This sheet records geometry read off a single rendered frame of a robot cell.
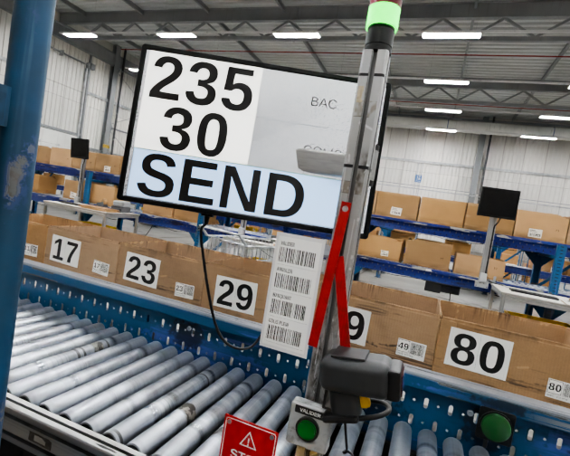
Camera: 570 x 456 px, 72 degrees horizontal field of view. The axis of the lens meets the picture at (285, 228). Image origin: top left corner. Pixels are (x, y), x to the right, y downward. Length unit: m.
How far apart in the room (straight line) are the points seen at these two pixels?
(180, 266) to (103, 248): 0.36
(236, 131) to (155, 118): 0.16
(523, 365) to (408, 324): 0.31
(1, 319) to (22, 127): 0.15
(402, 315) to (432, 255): 4.27
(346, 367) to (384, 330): 0.67
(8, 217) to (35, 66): 0.12
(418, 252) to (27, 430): 4.93
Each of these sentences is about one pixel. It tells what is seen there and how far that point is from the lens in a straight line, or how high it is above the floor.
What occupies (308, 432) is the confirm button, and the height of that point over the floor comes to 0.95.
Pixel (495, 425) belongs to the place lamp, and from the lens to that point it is 1.26.
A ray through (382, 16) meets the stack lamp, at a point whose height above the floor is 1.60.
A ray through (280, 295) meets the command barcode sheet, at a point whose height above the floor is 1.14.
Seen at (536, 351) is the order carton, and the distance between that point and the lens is 1.29.
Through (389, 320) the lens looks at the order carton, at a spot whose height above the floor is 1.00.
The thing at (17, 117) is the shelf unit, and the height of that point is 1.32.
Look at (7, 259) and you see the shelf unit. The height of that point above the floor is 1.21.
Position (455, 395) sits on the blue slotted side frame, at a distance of 1.24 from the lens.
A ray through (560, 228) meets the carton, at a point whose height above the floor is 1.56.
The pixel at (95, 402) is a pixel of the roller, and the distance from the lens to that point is 1.14.
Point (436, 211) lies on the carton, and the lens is 5.75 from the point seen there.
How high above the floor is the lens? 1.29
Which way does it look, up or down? 3 degrees down
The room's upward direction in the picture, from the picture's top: 9 degrees clockwise
